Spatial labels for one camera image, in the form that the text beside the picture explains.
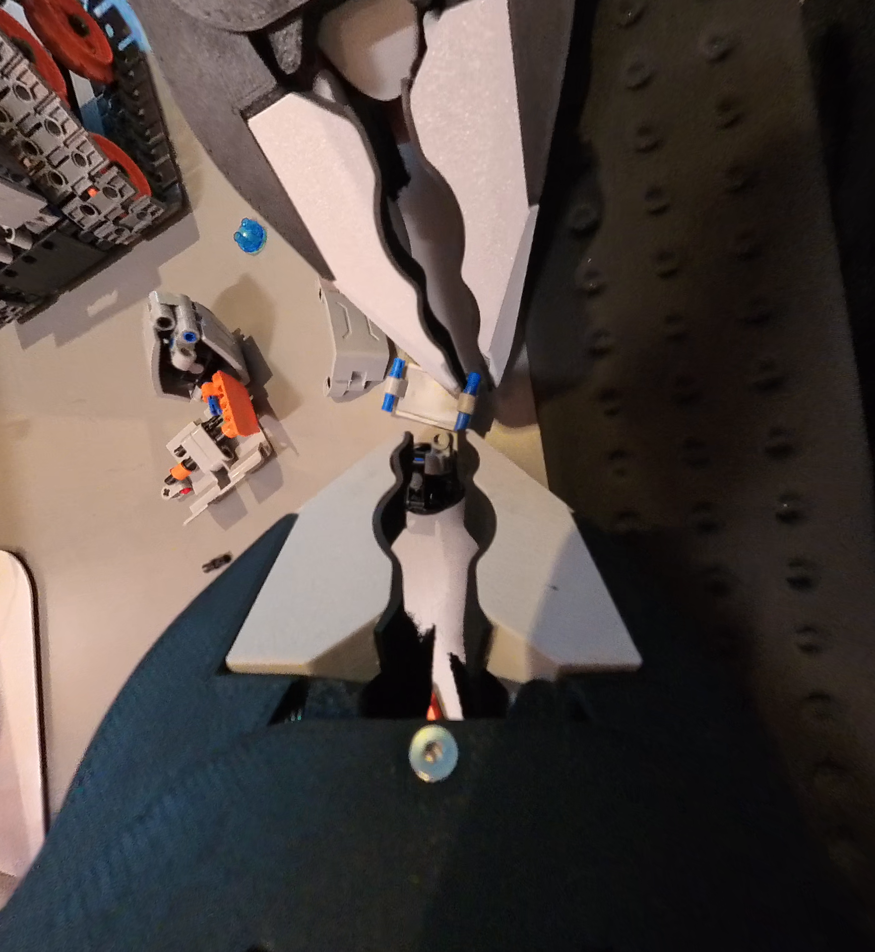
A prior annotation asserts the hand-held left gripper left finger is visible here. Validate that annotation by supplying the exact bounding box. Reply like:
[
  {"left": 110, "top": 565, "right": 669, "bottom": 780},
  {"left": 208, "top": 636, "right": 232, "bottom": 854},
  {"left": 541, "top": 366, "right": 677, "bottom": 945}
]
[{"left": 225, "top": 433, "right": 413, "bottom": 674}]

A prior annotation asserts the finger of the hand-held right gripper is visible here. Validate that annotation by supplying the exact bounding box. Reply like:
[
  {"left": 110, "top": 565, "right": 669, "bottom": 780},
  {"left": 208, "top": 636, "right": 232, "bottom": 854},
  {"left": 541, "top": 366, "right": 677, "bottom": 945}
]
[
  {"left": 400, "top": 0, "right": 541, "bottom": 391},
  {"left": 246, "top": 70, "right": 467, "bottom": 394}
]

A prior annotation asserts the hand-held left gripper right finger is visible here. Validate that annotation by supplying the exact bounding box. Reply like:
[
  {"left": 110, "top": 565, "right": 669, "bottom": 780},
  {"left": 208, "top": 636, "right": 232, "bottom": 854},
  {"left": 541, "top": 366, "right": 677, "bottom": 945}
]
[{"left": 463, "top": 435, "right": 643, "bottom": 681}]

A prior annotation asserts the grey curved brick panel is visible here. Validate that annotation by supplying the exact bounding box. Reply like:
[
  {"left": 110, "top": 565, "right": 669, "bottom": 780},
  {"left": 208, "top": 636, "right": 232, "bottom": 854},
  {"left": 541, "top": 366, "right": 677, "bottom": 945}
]
[{"left": 320, "top": 279, "right": 487, "bottom": 434}]

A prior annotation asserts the black toy wheel hub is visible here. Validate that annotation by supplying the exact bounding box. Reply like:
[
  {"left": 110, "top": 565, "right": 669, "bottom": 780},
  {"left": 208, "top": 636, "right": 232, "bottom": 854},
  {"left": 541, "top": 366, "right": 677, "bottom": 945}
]
[{"left": 402, "top": 437, "right": 459, "bottom": 516}]

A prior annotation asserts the blue connector pin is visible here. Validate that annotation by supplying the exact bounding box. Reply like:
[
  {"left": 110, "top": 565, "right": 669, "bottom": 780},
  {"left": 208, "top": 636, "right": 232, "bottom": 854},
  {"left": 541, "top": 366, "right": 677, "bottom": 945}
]
[{"left": 452, "top": 369, "right": 483, "bottom": 432}]

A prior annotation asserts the grey dome brick assembly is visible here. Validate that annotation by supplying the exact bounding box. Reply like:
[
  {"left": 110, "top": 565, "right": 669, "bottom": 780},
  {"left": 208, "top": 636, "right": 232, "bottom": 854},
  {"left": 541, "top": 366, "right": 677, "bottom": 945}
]
[{"left": 146, "top": 290, "right": 273, "bottom": 403}]

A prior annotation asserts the grey orange axle assembly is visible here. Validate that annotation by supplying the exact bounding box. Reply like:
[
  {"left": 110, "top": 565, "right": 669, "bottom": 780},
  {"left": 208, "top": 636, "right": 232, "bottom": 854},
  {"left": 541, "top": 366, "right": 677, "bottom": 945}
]
[{"left": 162, "top": 370, "right": 276, "bottom": 526}]

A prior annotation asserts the tracked toy brick robot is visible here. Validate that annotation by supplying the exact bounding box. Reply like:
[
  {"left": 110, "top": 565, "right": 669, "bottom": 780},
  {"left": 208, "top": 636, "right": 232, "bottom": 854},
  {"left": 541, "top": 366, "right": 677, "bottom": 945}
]
[{"left": 0, "top": 0, "right": 189, "bottom": 333}]

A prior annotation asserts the black dimpled mat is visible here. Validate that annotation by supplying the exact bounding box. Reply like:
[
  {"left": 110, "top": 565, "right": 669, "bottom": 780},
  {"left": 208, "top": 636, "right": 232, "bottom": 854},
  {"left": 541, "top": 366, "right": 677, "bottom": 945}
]
[{"left": 524, "top": 0, "right": 875, "bottom": 952}]

